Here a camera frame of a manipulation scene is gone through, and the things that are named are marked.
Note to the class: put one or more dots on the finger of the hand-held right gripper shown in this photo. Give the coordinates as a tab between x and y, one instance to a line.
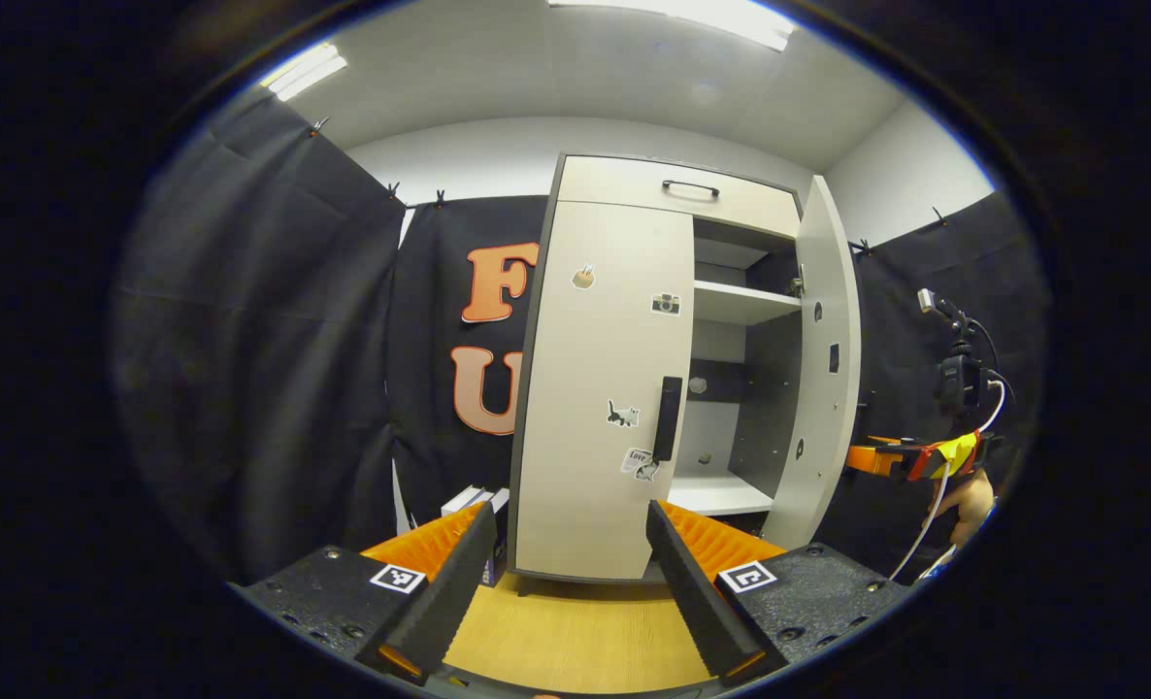
881	458

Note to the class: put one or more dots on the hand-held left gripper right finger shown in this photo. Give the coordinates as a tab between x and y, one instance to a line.
697	602

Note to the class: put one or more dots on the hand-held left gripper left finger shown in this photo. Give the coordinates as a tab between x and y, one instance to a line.
449	592

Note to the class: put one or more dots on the beige cabinet door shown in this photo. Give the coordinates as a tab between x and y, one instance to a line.
585	379
823	408

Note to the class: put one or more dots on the beige double-door shoe cabinet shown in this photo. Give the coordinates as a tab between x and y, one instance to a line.
740	301

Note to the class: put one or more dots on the black backdrop cloth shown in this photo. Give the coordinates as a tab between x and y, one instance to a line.
265	340

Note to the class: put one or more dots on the small ceiling light panel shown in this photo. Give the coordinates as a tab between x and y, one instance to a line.
304	71

